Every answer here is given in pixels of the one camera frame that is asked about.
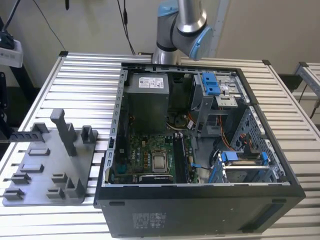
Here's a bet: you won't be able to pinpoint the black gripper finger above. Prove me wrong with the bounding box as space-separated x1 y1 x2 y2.
10 131 46 143

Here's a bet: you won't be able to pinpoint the grey parts rack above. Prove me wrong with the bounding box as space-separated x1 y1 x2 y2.
1 108 100 207

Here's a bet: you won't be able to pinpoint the green motherboard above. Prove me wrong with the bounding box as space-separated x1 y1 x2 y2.
111 133 201 185

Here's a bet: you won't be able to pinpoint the grey power supply unit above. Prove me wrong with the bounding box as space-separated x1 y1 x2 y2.
124 72 171 133

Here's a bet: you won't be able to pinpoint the metal CPU socket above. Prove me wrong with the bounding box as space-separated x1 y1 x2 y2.
150 149 170 174

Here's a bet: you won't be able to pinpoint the black graphics card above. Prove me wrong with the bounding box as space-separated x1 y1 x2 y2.
138 174 174 185

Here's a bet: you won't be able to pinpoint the silver CPU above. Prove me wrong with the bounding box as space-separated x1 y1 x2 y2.
153 154 168 170

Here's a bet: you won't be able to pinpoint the black open PC case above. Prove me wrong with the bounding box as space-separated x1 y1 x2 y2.
92 61 307 238

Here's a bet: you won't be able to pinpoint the metal drive cage blue latches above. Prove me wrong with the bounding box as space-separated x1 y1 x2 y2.
190 70 248 138

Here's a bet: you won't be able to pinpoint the hard disk in blue carrier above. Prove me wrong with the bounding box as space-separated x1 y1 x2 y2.
208 150 273 185

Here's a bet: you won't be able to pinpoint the black box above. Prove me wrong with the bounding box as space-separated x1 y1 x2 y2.
278 73 302 90

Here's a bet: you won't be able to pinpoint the metal slat side table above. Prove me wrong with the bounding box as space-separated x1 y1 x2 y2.
292 61 320 101

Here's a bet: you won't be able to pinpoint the black desk frame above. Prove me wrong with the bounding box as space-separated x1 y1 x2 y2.
0 62 41 131

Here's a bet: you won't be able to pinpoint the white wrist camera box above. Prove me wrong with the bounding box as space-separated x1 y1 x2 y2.
0 31 24 69

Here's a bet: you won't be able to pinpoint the black camera cable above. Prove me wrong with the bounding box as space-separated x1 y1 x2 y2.
3 0 21 33

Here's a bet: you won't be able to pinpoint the thin black wall cable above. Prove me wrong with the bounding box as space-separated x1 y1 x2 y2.
34 0 66 53

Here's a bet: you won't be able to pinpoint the mixed power wire bundle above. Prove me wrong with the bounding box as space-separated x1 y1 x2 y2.
166 112 195 131

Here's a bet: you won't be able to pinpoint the thick black hanging cable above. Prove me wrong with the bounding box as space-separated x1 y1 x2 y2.
116 0 138 55

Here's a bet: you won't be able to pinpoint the black wire bundle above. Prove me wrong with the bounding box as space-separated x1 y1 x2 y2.
209 138 222 163

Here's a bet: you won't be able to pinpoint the orange wires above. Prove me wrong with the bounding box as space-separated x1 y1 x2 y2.
217 113 245 152

